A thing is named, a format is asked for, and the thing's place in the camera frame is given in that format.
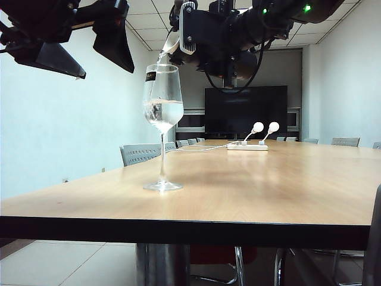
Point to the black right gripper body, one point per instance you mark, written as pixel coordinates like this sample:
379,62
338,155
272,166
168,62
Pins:
214,29

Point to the dark grey blurred post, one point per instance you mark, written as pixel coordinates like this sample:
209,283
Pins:
373,244

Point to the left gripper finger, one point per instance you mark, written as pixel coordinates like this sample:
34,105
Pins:
56,59
116,44

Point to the white power strip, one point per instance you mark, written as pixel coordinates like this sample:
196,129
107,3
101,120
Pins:
247,147

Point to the red chair with chrome legs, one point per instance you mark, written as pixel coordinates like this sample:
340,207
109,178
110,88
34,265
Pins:
220,255

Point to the metal table leg column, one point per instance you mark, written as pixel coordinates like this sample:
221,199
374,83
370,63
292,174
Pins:
162,265

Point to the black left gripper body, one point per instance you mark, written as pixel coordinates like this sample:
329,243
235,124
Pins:
44,18

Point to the clear stemmed wine glass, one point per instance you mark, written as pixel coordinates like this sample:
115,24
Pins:
162,98

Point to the dark chair with chrome legs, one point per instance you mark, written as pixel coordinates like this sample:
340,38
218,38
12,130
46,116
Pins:
336,259

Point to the dark low wall cabinet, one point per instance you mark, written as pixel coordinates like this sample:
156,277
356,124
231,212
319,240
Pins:
193,122

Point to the large black TV screen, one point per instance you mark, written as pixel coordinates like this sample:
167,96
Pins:
244,110

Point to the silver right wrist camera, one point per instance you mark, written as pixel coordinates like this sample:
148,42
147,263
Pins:
188,26

